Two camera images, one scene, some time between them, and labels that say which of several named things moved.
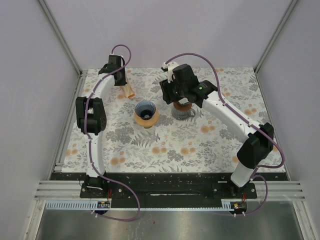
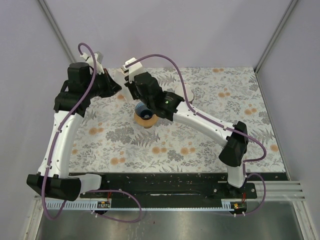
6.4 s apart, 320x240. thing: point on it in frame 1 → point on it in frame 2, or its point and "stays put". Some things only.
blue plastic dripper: [145, 109] stays put
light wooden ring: [147, 123] stays put
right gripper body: [172, 91] → [133, 90]
